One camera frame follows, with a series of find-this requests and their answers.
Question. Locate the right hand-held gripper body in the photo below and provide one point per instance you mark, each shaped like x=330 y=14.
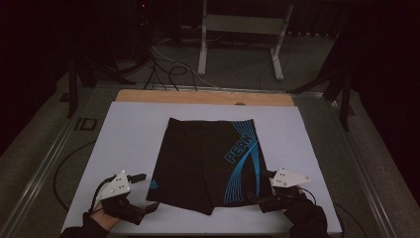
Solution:
x=287 y=180

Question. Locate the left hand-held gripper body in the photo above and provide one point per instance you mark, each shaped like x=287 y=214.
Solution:
x=115 y=188

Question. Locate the black shorts with blue stripes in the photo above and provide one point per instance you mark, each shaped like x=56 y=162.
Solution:
x=204 y=165

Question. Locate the person's right hand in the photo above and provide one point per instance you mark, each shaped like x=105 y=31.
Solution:
x=302 y=193

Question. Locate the person's left hand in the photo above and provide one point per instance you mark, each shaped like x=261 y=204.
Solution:
x=103 y=218

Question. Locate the black metal stand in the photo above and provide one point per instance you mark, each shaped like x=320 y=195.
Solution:
x=345 y=99
x=72 y=89

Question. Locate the dark equipment with red light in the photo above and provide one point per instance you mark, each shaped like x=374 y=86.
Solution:
x=142 y=29

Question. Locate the white metal stand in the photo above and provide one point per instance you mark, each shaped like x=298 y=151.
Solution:
x=242 y=24

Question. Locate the metal floor rail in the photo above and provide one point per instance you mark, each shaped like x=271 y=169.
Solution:
x=231 y=89
x=363 y=178
x=39 y=172

